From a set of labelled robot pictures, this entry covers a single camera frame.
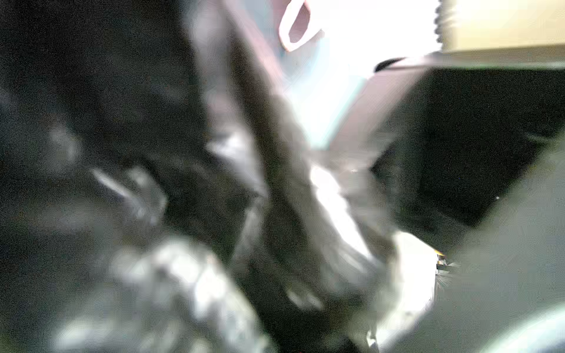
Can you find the black plastic bag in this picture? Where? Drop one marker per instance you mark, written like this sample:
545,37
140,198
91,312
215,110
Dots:
157,194

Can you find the pink plastic bag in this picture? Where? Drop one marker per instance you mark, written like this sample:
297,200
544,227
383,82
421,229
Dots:
301,21

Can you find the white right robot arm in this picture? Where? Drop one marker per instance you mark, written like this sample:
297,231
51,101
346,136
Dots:
472,154

